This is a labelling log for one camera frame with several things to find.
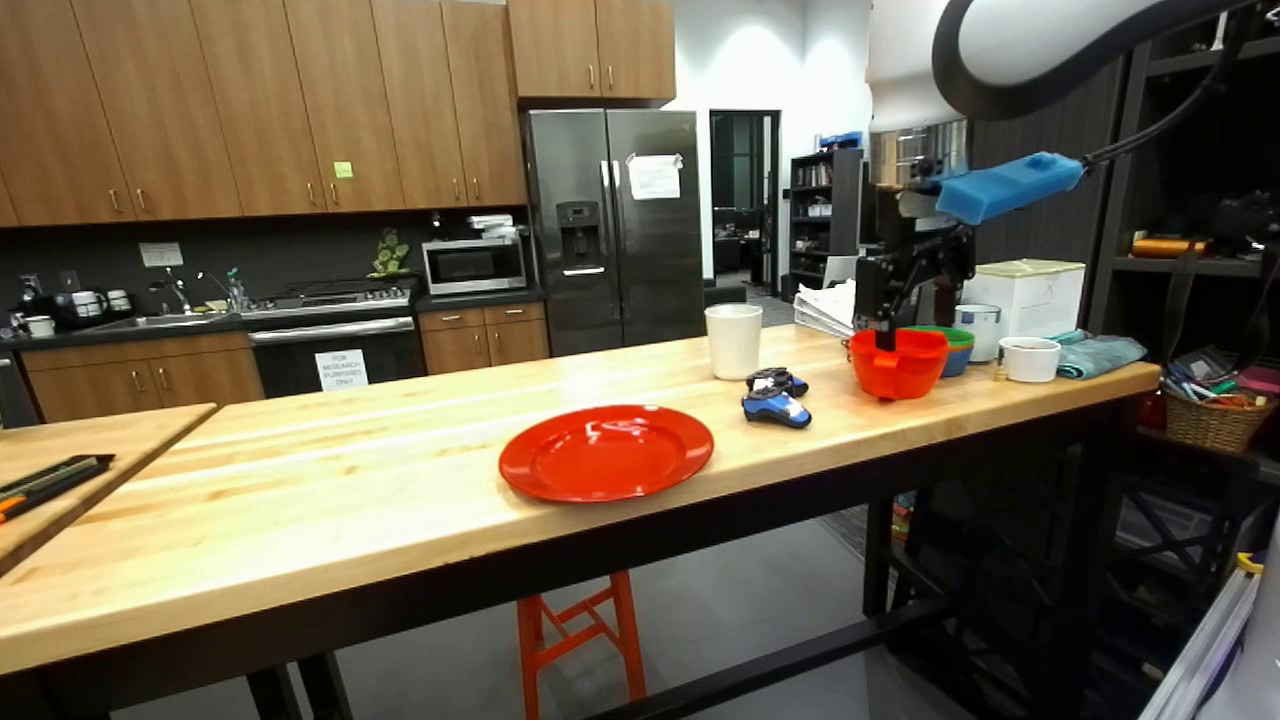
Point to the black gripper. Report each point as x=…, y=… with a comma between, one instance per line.
x=912, y=278

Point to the red cup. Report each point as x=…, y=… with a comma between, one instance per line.
x=900, y=373

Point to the blue game controller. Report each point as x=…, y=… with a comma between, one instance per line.
x=776, y=399

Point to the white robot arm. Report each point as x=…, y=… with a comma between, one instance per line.
x=937, y=65

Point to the white paper cup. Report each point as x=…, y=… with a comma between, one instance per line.
x=734, y=339

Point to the white mug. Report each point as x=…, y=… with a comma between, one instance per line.
x=982, y=320

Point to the green blue bowl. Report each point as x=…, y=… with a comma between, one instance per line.
x=959, y=349

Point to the white storage box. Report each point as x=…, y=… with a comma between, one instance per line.
x=1038, y=297

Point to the small white bowl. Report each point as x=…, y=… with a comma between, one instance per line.
x=1029, y=359

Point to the teal towel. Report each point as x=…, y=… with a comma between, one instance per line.
x=1084, y=359

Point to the stainless steel refrigerator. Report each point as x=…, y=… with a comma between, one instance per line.
x=619, y=225

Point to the wicker basket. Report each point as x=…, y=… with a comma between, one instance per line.
x=1218, y=426

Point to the red plate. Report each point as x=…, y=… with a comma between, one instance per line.
x=605, y=454

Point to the silver microwave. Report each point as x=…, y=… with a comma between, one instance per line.
x=474, y=264

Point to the orange stool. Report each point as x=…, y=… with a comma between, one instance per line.
x=553, y=632

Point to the black oven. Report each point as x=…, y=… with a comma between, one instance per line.
x=336, y=353

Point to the black marker tool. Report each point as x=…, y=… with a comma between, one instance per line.
x=51, y=482

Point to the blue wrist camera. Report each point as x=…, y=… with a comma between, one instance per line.
x=990, y=195

